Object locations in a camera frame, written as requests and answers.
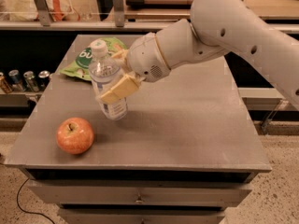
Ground middle metal bracket post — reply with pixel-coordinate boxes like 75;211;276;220
112;0;125;27

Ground left metal bracket post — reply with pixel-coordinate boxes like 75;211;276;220
34;0;52;26

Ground grey drawer cabinet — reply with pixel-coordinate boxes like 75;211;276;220
4;34;273;224

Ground white orange plastic bag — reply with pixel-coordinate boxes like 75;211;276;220
9;0;80;25

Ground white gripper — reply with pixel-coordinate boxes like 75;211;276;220
100;33;171;105

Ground lower drawer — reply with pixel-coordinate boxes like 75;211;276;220
58;208;224;224

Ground blue silver drink can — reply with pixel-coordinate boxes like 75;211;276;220
8;69;26;91

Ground upper drawer with knob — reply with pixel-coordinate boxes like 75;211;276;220
28;180;251;208

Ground clear plastic water bottle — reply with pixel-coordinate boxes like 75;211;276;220
88;39;128;120

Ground black floor cable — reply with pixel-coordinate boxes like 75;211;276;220
16;177;56;224

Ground green snack bag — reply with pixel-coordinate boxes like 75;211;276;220
60;37;127;81

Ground dark red-top drink can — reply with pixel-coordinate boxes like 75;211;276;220
38;70;50;89

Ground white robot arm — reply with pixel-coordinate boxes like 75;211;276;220
97;0;299;108

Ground green silver drink can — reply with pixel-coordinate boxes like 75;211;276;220
23;71;39;92

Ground orange drink can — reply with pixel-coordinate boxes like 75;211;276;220
0;72;13;93

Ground red apple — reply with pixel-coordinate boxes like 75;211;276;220
56;118;94;155

